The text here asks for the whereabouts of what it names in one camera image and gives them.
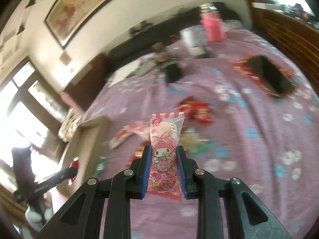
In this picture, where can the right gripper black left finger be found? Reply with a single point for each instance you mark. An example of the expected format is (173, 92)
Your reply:
(103, 205)

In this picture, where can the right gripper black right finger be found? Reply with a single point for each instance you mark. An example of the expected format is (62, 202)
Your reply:
(226, 208)

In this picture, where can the pink My Melody candy packet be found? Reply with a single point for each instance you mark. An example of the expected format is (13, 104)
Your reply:
(165, 130)

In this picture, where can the cardboard box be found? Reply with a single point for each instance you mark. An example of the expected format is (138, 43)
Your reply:
(87, 146)

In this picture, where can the purple floral tablecloth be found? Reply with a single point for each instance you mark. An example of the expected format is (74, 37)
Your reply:
(269, 143)

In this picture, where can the red snack wrapper pile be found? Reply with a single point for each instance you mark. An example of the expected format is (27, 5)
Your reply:
(195, 110)

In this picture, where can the black cylinder device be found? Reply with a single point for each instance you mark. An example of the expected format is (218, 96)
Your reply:
(172, 72)

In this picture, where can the white translucent cup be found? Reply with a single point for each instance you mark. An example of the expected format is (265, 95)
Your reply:
(195, 39)

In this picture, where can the pink water bottle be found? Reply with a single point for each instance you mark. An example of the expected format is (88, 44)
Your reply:
(212, 23)

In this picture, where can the black sofa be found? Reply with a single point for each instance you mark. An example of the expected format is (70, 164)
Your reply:
(141, 44)

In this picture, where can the framed wall painting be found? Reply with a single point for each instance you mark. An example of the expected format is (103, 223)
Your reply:
(67, 17)

